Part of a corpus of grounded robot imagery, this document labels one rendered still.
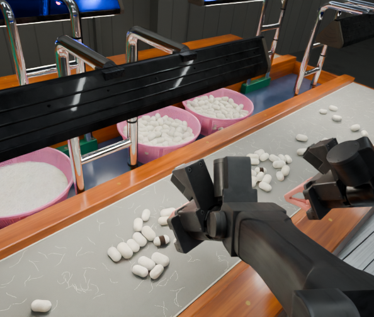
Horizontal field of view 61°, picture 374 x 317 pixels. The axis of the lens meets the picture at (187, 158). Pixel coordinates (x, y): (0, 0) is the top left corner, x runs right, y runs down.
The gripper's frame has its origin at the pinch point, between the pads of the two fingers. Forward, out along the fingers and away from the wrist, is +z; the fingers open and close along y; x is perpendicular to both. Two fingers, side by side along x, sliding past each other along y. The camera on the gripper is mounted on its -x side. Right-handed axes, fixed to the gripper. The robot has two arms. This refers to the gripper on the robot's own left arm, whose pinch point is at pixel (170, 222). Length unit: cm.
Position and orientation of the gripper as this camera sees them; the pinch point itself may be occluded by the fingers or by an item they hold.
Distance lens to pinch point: 64.3
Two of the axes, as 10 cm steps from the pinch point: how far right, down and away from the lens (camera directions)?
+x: 3.7, 9.2, 0.9
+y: -7.3, 3.5, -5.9
